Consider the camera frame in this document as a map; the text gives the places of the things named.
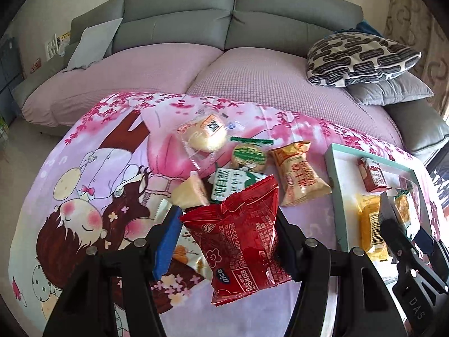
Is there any beige patterned curtain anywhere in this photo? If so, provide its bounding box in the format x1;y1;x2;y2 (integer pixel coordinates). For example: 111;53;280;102
384;0;449;113

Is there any dark green biscuit packet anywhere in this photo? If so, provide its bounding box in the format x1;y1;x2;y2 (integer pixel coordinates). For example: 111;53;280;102
209;163;268;204

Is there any dark grey cabinet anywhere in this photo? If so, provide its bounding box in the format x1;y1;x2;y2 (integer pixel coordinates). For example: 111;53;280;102
0;37;25;92

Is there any pink sofa cover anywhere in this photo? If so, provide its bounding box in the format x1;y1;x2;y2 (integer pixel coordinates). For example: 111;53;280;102
21;46;404;148

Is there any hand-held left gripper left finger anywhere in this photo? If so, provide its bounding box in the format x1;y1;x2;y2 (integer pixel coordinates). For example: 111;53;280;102
42;205;184;337

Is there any orange tan snack packet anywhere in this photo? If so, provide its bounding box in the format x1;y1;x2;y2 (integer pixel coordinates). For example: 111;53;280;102
268;141;333;207

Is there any round biscuit green-edged packet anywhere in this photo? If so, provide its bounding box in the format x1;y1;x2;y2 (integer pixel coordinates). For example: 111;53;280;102
230;135;273;173

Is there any black white patterned pillow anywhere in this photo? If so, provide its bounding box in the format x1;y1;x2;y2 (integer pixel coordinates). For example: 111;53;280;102
307;32;422;88

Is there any teal cardboard box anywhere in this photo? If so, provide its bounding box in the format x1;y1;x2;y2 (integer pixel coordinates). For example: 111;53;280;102
324;143;439;253

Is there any small green-topped snack packet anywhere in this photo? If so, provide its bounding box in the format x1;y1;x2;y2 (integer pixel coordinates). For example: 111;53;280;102
393;189;422;240

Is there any blue cloth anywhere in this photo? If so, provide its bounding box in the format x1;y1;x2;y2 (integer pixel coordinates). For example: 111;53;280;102
352;19;384;38

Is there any bright red snack packet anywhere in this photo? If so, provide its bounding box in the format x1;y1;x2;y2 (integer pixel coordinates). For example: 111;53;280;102
179;174;293;306

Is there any grey sofa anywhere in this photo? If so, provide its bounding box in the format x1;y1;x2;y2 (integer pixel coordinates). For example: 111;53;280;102
12;0;448;155

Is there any round bun clear packet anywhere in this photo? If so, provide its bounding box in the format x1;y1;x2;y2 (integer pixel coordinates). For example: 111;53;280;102
175;112;241;169

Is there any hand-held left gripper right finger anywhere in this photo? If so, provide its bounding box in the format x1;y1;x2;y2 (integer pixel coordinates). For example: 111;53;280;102
276;209;409;337

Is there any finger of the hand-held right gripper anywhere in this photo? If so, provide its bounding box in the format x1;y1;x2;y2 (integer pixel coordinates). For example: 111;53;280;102
379;194;420;279
414;227;449;272

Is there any white wall frame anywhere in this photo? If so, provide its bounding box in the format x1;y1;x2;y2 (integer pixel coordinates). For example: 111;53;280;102
45;32;71;62

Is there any dark red white-label packet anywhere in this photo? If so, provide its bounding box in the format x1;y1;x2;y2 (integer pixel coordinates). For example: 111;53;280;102
357;157;391;193

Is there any cartoon printed blanket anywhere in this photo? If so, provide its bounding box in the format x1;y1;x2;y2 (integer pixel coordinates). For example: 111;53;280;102
9;91;443;337

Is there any yellow clear snack packet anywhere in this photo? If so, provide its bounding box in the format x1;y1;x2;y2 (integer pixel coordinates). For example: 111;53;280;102
356;194;389;261

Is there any light grey pillow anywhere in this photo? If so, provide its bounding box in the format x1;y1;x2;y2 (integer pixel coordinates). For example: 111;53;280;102
67;17;123;71

